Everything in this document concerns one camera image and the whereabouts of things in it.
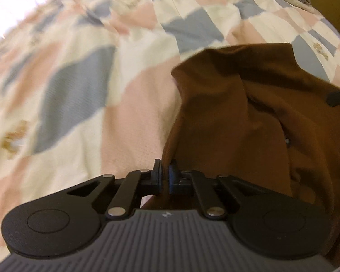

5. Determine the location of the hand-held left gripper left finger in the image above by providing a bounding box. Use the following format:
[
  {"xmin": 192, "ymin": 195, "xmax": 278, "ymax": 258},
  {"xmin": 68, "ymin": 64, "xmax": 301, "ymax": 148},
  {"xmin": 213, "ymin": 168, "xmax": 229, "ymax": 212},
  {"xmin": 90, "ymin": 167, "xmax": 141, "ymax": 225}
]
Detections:
[{"xmin": 66, "ymin": 159, "xmax": 163, "ymax": 219}]

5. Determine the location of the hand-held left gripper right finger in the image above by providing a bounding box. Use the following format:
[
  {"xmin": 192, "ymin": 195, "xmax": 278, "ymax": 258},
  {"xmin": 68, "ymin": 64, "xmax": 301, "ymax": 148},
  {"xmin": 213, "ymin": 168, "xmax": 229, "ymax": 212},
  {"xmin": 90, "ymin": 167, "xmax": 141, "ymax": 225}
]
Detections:
[{"xmin": 169, "ymin": 159, "xmax": 262, "ymax": 219}]

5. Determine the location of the brown garment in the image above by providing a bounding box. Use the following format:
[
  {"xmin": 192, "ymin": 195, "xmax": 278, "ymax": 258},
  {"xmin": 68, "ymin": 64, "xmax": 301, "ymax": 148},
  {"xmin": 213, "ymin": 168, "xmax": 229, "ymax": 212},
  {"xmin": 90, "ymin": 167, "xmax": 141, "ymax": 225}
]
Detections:
[{"xmin": 140, "ymin": 43, "xmax": 340, "ymax": 261}]

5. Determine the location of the checkered pastel bed quilt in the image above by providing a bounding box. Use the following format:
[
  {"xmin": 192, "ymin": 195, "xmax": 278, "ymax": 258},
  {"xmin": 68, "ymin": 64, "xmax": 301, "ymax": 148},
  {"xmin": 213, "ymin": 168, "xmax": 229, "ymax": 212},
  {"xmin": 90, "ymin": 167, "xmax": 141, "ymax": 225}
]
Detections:
[{"xmin": 0, "ymin": 0, "xmax": 340, "ymax": 267}]

